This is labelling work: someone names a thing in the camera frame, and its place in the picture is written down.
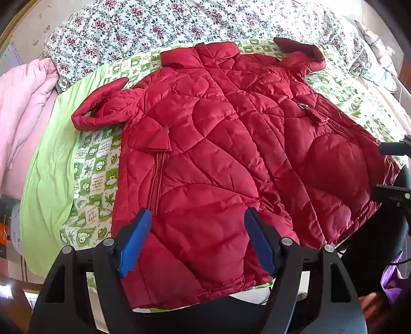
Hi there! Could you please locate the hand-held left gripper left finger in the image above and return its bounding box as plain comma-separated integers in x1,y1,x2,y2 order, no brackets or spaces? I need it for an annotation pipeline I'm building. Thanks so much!
32,208,153,334

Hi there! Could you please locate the floral quilt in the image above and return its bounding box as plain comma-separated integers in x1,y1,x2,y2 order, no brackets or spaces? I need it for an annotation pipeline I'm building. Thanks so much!
43,0,367,94

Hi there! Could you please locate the pink blanket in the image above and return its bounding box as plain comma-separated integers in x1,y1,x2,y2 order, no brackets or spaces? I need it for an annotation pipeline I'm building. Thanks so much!
0,58,60,193

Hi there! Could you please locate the grey patterned pillow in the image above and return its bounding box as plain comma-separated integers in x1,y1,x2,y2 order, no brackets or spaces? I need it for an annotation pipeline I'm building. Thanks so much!
353,19,400,94

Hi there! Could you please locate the red quilted jacket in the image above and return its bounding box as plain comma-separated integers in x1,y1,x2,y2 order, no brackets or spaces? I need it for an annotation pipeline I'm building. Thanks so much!
71,38,400,310

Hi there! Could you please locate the green printed bed sheet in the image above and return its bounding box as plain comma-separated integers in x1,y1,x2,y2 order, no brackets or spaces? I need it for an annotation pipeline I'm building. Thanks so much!
59,38,384,313

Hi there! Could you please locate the light green blanket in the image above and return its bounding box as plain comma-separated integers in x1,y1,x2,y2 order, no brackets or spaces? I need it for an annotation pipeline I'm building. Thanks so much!
19,64,111,277

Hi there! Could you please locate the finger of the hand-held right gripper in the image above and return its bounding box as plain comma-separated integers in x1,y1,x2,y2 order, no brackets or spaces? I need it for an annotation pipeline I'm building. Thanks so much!
372,183,411,207
378,135,411,157

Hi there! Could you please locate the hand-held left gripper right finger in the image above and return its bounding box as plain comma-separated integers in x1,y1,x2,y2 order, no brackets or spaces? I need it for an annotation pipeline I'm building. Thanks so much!
244,207,368,334

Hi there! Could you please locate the purple cloth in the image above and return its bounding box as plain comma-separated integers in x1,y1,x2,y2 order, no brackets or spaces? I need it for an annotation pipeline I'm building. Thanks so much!
380,250,406,305

